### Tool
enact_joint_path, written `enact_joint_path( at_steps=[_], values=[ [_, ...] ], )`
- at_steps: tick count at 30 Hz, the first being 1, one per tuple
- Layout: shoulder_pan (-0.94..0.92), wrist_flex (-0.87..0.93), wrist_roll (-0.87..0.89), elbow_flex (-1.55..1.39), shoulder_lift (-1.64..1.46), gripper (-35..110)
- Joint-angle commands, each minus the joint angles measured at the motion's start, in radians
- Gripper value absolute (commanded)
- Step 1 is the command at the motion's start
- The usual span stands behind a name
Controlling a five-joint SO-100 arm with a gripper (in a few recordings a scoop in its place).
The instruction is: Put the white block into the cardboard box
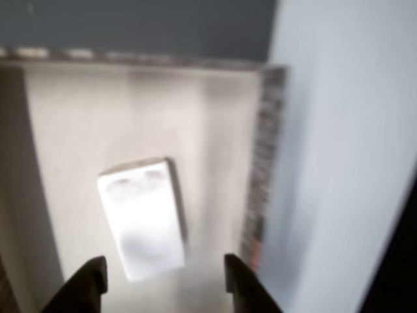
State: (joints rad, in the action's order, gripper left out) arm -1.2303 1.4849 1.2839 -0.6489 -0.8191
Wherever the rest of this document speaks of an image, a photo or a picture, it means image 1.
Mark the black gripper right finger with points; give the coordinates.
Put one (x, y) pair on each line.
(247, 290)

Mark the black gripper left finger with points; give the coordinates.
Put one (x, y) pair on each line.
(84, 290)

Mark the white rectangular block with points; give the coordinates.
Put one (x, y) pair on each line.
(143, 221)

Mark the patterned open cardboard box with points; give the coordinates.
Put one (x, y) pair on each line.
(81, 114)

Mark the dark blue curtain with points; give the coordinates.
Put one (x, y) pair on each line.
(404, 277)

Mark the grey desk mat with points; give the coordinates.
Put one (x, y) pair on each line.
(146, 23)

